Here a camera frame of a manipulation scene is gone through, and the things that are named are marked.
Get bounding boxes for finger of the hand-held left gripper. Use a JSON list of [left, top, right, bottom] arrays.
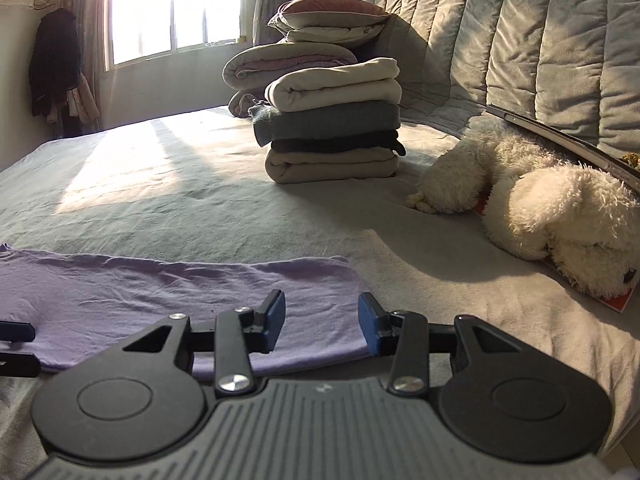
[[0, 352, 42, 378], [0, 320, 37, 342]]

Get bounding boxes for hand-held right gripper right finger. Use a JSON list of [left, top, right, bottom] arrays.
[[358, 291, 518, 397]]

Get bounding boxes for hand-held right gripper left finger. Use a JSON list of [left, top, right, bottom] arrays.
[[122, 289, 287, 397]]

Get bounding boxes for purple shirt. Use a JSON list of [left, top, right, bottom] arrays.
[[0, 242, 373, 381]]

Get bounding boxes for hanging pink clothes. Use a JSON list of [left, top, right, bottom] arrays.
[[65, 72, 101, 123]]

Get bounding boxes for beige curtain beside hanging clothes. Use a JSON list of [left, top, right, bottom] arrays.
[[60, 0, 108, 126]]

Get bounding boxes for folded beige garment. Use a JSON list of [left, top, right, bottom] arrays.
[[265, 147, 400, 185]]

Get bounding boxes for folded grey sweater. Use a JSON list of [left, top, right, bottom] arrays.
[[247, 100, 402, 147]]

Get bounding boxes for white plush toy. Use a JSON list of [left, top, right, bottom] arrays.
[[406, 119, 640, 301]]

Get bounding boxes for red white booklet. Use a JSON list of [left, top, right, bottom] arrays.
[[475, 192, 640, 315]]

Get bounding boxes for folded white sweater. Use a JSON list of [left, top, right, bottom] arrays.
[[264, 57, 403, 111]]

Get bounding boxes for folded beige pink quilt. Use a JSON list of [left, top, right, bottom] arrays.
[[222, 42, 358, 120]]

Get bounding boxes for thin grey tablet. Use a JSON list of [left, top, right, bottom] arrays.
[[485, 104, 640, 183]]

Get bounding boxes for hanging dark jacket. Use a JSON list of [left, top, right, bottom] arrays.
[[27, 7, 83, 118]]

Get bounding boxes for white pillow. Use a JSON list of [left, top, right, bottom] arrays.
[[285, 22, 387, 45]]

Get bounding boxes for pink pillow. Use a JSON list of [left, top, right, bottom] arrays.
[[267, 0, 392, 31]]

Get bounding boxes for window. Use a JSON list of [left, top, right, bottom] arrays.
[[102, 0, 248, 68]]

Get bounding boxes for grey quilted headboard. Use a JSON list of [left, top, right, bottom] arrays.
[[355, 0, 640, 161]]

